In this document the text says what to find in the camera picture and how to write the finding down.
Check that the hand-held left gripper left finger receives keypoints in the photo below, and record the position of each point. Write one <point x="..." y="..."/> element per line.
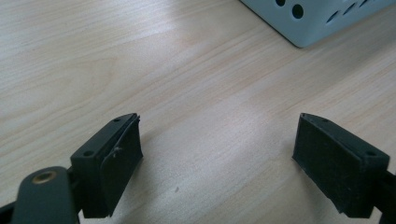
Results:
<point x="107" y="165"/>

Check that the pale blue perforated basket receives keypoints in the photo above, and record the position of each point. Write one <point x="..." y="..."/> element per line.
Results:
<point x="306" y="21"/>

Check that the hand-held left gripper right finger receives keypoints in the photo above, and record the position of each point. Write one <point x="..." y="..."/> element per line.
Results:
<point x="334" y="161"/>

